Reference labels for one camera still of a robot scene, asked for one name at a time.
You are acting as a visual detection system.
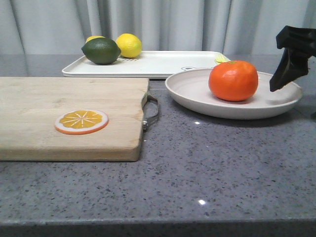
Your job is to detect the grey curtain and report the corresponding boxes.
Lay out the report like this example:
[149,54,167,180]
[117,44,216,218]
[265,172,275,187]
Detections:
[0,0,316,55]

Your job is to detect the rear yellow lemon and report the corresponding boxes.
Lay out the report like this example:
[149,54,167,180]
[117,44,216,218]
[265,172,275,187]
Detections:
[85,36,105,43]

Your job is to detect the orange slice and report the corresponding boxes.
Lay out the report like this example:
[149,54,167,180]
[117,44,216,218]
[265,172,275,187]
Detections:
[54,109,109,135]

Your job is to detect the white round plate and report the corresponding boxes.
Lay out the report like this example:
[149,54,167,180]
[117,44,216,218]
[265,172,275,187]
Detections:
[165,69,303,119]

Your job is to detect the orange fruit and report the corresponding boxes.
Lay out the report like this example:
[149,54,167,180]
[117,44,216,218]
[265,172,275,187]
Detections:
[209,60,259,102]

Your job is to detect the wooden cutting board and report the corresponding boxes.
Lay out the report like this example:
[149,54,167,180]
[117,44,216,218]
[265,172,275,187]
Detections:
[0,77,149,161]

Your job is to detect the metal cutting board handle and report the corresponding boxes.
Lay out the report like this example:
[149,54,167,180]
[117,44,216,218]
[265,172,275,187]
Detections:
[142,93,160,132]

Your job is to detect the yellow lemon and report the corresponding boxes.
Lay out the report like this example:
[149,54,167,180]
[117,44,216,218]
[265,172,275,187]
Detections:
[85,36,105,43]
[116,33,142,58]

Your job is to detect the white rectangular tray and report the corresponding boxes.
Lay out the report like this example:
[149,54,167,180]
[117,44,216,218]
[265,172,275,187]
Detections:
[62,51,221,79]

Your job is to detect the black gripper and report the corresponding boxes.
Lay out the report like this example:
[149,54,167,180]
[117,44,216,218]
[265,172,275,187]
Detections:
[270,26,316,92]

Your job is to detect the yellow lemon slice pieces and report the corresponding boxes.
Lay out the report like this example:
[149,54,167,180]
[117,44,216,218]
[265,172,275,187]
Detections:
[215,54,230,65]

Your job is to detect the green lime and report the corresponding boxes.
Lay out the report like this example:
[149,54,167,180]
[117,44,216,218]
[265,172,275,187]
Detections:
[81,38,121,65]

